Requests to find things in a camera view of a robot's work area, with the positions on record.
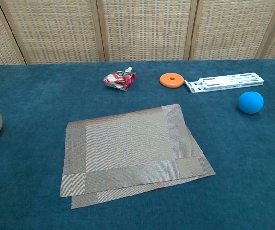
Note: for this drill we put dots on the orange disc with hole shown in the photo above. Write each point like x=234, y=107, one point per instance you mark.
x=166, y=81

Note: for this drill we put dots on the blue ball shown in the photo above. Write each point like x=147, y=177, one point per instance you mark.
x=250, y=102

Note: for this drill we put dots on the dark blue table cloth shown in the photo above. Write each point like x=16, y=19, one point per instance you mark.
x=235, y=155

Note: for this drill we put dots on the brown woven placemat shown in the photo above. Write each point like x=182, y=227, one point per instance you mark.
x=132, y=143

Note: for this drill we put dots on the woven bamboo folding screen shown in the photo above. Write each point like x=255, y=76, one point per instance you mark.
x=147, y=28

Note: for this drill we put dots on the crumpled red drink pouch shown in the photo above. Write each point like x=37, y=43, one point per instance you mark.
x=120, y=80

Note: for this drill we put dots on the white folding stand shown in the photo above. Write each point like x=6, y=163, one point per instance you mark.
x=223, y=82

